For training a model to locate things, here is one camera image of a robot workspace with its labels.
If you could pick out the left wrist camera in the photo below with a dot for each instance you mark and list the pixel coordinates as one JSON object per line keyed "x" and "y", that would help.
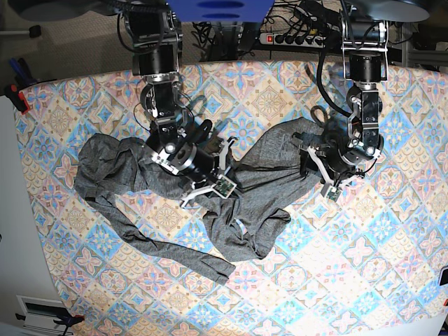
{"x": 333, "y": 193}

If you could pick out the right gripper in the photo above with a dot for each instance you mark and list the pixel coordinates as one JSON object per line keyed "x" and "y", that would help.
{"x": 202, "y": 169}

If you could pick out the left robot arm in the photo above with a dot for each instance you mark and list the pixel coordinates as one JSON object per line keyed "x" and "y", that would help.
{"x": 363, "y": 43}

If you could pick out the red black clamp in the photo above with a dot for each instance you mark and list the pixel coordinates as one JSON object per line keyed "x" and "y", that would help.
{"x": 17, "y": 98}

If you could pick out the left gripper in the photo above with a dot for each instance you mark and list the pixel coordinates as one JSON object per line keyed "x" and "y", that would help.
{"x": 336, "y": 165}

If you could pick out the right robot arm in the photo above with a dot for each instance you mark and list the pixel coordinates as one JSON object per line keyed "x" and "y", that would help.
{"x": 159, "y": 77}

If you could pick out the blue black clamp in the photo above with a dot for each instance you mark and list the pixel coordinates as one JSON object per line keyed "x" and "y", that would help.
{"x": 49, "y": 325}

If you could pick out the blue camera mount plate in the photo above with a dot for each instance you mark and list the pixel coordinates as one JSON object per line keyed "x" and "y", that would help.
{"x": 221, "y": 10}

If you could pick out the white power strip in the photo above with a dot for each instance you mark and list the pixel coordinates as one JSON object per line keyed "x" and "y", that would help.
{"x": 296, "y": 40}

